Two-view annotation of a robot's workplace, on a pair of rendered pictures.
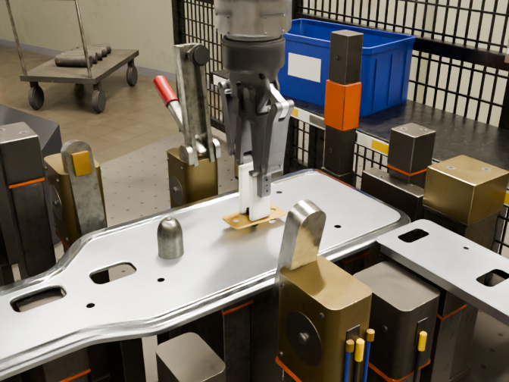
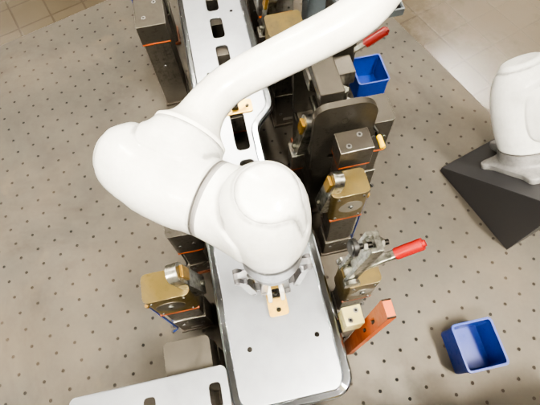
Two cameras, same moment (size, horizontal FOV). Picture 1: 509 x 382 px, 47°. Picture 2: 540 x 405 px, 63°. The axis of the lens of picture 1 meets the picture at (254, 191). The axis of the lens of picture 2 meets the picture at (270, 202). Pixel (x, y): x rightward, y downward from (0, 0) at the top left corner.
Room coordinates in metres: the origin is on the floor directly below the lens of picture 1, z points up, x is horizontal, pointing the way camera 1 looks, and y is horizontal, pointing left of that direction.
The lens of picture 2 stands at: (0.80, -0.17, 1.86)
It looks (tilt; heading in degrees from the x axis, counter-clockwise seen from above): 65 degrees down; 118
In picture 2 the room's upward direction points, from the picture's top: 5 degrees counter-clockwise
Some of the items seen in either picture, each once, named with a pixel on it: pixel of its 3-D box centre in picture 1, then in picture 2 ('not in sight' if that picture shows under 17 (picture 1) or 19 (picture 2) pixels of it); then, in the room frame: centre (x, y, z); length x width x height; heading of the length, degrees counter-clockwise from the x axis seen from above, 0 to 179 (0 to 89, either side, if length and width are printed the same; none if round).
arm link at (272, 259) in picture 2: not in sight; (256, 213); (0.69, 0.00, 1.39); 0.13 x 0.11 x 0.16; 177
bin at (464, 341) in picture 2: not in sight; (472, 346); (1.16, 0.12, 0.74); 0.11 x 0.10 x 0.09; 125
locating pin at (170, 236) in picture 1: (170, 240); not in sight; (0.63, 0.10, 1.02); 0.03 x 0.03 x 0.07
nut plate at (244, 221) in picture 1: (254, 212); (275, 293); (0.70, 0.00, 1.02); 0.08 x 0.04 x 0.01; 125
